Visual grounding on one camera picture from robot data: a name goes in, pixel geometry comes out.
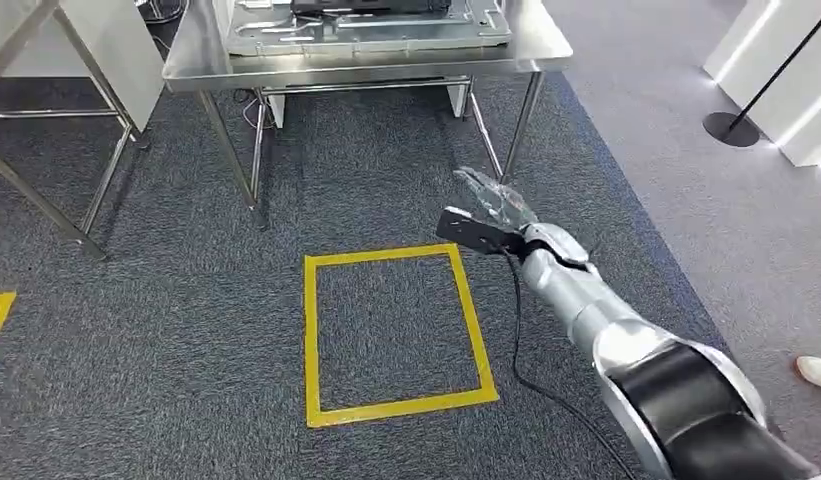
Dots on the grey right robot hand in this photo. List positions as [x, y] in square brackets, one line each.
[499, 199]

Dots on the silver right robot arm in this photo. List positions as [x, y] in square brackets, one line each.
[622, 331]

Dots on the grey metal part tray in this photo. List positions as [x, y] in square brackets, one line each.
[383, 33]

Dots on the yellow floor tape square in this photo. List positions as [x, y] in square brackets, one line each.
[310, 331]

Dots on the black stanchion pole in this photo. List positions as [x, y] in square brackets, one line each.
[731, 129]

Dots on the white display counter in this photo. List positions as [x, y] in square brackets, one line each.
[807, 119]

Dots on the person's white shoe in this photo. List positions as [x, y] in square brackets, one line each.
[817, 371]

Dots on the white board panel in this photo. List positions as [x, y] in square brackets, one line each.
[118, 60]

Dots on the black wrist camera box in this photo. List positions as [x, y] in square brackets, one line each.
[473, 232]

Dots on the white post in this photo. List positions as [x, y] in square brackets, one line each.
[276, 109]
[458, 99]

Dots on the steel frame table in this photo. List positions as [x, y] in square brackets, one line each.
[105, 180]

